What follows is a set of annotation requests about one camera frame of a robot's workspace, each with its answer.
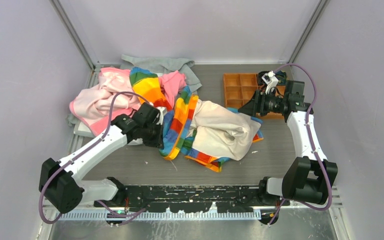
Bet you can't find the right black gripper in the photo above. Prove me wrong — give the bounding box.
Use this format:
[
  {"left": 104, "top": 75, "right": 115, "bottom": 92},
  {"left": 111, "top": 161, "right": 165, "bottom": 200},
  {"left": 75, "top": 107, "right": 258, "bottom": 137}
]
[{"left": 238, "top": 88, "right": 288, "bottom": 117}]

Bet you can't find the rainbow striped zip jacket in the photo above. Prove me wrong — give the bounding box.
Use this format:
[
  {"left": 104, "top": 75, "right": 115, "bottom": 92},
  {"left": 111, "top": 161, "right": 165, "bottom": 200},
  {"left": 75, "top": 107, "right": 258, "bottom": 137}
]
[{"left": 129, "top": 67, "right": 264, "bottom": 173}]

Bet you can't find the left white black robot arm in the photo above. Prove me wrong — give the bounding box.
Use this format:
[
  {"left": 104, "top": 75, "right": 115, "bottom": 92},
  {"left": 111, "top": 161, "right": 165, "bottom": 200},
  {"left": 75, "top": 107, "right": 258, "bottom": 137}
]
[{"left": 39, "top": 102, "right": 167, "bottom": 214}]

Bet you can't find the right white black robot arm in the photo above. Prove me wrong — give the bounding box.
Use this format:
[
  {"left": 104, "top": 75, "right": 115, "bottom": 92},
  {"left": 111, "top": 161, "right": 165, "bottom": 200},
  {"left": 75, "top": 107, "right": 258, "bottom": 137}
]
[{"left": 238, "top": 80, "right": 338, "bottom": 210}]

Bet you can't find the orange compartment tray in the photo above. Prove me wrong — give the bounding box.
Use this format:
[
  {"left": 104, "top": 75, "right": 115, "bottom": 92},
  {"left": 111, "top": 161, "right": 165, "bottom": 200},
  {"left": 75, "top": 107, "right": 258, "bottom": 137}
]
[{"left": 223, "top": 73, "right": 285, "bottom": 120}]

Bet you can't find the dark rolled tie back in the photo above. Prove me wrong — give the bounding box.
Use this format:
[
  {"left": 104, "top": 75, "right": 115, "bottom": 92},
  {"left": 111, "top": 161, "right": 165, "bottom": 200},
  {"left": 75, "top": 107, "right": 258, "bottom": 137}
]
[{"left": 256, "top": 71, "right": 272, "bottom": 87}]

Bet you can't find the pink fleece garment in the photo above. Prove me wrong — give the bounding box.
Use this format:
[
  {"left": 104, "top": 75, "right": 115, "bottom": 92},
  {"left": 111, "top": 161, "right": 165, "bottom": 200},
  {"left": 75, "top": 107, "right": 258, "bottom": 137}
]
[{"left": 69, "top": 67, "right": 187, "bottom": 136}]

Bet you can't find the grey white garment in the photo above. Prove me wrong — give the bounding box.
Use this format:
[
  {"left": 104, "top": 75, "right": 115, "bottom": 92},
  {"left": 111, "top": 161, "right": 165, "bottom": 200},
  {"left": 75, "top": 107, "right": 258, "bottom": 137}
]
[{"left": 66, "top": 54, "right": 202, "bottom": 138}]

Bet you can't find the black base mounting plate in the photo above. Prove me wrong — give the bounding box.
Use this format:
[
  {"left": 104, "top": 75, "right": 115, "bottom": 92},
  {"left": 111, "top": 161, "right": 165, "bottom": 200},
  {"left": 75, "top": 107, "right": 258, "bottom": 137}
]
[{"left": 103, "top": 185, "right": 281, "bottom": 213}]

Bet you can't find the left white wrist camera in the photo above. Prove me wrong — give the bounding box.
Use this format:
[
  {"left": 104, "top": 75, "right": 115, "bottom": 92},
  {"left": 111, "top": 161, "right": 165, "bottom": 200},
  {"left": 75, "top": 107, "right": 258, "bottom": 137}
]
[{"left": 156, "top": 106, "right": 168, "bottom": 125}]

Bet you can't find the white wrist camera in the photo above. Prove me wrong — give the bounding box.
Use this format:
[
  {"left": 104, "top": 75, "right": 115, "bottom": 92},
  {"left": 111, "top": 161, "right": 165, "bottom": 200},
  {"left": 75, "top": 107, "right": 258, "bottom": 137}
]
[
  {"left": 156, "top": 106, "right": 168, "bottom": 125},
  {"left": 261, "top": 71, "right": 279, "bottom": 95}
]

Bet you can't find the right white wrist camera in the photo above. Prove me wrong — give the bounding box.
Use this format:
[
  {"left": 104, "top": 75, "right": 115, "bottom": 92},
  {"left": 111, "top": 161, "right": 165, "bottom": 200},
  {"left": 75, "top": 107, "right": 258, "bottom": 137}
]
[{"left": 261, "top": 71, "right": 279, "bottom": 95}]

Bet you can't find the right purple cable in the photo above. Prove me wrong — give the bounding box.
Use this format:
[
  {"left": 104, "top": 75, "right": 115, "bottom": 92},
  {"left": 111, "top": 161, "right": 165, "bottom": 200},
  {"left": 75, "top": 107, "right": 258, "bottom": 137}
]
[{"left": 267, "top": 63, "right": 333, "bottom": 227}]

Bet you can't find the purple cable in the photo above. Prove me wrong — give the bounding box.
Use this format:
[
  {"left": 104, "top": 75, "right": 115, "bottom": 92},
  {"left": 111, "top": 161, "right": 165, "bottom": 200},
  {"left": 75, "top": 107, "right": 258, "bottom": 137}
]
[
  {"left": 38, "top": 91, "right": 153, "bottom": 226},
  {"left": 267, "top": 63, "right": 333, "bottom": 227}
]

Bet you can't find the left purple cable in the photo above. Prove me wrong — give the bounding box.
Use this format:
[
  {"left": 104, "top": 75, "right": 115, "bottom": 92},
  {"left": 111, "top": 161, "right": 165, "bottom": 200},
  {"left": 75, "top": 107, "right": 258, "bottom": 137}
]
[{"left": 38, "top": 91, "right": 153, "bottom": 226}]

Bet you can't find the silver slotted aluminium rail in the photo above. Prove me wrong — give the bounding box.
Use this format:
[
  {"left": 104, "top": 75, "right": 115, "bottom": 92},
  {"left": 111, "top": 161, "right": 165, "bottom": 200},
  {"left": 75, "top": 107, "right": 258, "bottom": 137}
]
[{"left": 60, "top": 209, "right": 262, "bottom": 222}]

